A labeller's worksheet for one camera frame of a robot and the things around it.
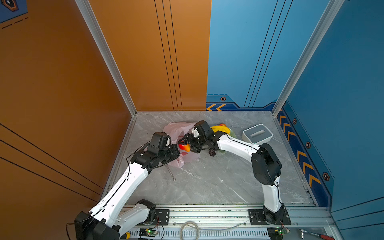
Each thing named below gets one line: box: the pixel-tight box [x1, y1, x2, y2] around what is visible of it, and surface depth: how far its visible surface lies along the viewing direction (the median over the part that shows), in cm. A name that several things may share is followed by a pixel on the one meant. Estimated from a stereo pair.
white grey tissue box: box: [241, 123, 274, 145], surface depth 104 cm
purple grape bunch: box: [208, 148, 216, 157], surface depth 93 cm
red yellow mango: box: [178, 143, 191, 152], surface depth 84 cm
